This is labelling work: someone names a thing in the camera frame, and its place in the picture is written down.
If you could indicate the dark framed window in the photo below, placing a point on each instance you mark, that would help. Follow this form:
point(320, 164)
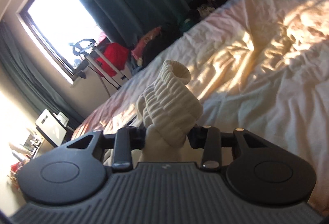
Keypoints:
point(59, 16)

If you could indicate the black cloth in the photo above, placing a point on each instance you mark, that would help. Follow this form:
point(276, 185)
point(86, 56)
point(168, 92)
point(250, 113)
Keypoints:
point(156, 47)

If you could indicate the white backed chair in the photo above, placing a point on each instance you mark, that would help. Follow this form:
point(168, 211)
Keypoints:
point(50, 127)

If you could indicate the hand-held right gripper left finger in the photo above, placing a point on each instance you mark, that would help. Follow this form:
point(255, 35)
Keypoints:
point(138, 136)

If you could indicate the white patterned cloth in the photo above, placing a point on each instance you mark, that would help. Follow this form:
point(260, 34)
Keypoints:
point(204, 9)

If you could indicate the narrow teal curtain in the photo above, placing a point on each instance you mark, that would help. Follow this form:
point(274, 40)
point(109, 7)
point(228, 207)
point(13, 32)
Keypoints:
point(25, 80)

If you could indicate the green garment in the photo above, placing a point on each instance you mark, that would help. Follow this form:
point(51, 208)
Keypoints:
point(186, 23)

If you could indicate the garment steamer stand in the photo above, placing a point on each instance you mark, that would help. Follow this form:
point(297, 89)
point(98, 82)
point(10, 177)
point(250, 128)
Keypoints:
point(75, 50)

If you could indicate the pink cloth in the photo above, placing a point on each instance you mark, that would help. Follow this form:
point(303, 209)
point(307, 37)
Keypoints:
point(140, 48)

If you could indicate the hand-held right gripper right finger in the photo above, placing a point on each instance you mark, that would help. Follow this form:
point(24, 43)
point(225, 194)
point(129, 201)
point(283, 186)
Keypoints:
point(196, 138)

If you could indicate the red bag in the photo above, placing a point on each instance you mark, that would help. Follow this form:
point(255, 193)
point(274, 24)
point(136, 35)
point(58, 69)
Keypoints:
point(113, 56)

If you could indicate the white dressing table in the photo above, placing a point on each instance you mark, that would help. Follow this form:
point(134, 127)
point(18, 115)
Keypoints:
point(28, 141)

